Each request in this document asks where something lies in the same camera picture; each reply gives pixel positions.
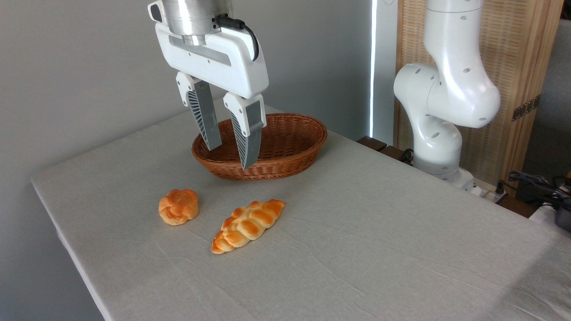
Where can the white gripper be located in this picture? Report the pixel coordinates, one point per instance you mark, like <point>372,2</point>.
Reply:
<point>209,62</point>

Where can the round knotted bread bun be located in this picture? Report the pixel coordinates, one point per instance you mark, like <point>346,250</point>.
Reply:
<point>178,207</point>

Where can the brown wicker oval basket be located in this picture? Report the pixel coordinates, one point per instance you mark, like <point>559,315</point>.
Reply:
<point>285,165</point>

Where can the long braided bread loaf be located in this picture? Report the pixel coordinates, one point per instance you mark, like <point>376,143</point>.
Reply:
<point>247,225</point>

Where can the dark wooden block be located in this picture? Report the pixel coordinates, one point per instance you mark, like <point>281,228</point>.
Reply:
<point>371,143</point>
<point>395,154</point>

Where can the light grey tablecloth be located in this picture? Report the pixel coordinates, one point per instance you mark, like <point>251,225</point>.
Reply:
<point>357,249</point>

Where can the wooden folding screen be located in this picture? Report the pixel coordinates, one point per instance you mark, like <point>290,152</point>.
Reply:
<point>513,53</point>

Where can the metal screen hinge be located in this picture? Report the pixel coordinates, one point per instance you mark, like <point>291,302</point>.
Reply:
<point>526,108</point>

